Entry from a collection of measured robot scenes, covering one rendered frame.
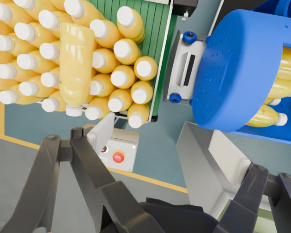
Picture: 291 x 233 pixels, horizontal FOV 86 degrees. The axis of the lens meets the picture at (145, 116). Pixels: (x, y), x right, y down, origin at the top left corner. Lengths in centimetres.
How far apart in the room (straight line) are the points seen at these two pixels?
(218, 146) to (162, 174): 174
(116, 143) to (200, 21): 134
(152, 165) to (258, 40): 166
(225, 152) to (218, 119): 18
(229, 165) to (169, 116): 144
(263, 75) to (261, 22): 10
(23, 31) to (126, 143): 40
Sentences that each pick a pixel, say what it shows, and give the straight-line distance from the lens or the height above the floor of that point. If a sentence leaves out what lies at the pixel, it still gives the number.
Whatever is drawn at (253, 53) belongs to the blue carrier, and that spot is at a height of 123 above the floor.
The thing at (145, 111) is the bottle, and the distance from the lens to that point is 48.
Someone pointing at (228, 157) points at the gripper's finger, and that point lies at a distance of 18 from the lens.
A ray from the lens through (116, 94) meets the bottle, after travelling 47.
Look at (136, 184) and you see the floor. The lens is 203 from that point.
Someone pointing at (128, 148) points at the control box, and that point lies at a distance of 49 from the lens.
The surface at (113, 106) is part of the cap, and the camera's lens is 44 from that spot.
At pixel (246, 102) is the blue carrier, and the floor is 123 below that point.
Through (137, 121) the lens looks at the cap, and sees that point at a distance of 44.
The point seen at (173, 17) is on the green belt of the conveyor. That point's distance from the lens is 65.
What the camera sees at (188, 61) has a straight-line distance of 48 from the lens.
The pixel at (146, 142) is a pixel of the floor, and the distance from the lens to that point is 171.
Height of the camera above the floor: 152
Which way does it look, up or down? 72 degrees down
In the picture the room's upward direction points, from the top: 167 degrees counter-clockwise
